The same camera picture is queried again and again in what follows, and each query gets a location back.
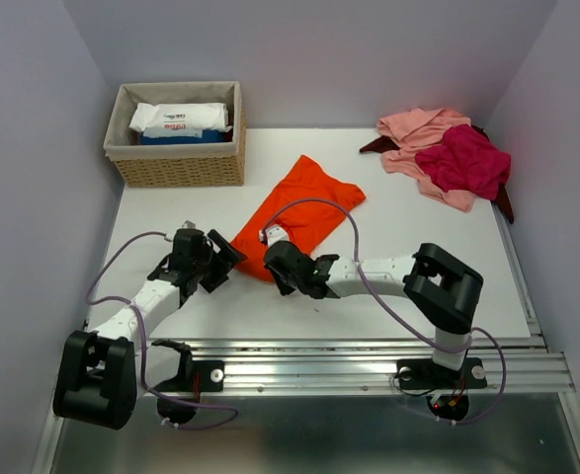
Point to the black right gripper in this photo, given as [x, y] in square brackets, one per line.
[284, 287]

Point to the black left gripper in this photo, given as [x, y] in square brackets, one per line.
[225, 260]

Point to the orange t-shirt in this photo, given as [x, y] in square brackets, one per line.
[300, 204]

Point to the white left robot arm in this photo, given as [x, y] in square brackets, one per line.
[104, 371]

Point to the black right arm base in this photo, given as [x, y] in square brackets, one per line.
[445, 390]

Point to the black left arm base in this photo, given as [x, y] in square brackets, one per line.
[181, 384]

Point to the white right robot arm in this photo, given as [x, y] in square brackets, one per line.
[443, 288]

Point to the woven wicker basket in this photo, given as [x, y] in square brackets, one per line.
[177, 165]

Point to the blue rolled t-shirt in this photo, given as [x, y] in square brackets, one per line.
[184, 137]

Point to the white rolled t-shirt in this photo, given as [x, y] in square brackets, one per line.
[205, 116]

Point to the dark maroon t-shirt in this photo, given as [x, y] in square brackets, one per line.
[502, 201]

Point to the light pink t-shirt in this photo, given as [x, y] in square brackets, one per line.
[415, 131]

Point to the magenta t-shirt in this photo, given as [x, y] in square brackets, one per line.
[466, 160]

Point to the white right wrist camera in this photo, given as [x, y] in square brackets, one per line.
[272, 235]

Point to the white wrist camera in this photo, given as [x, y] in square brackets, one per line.
[188, 225]
[272, 235]

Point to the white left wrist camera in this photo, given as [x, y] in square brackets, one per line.
[188, 225]

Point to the aluminium mounting rail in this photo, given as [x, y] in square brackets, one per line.
[367, 367]

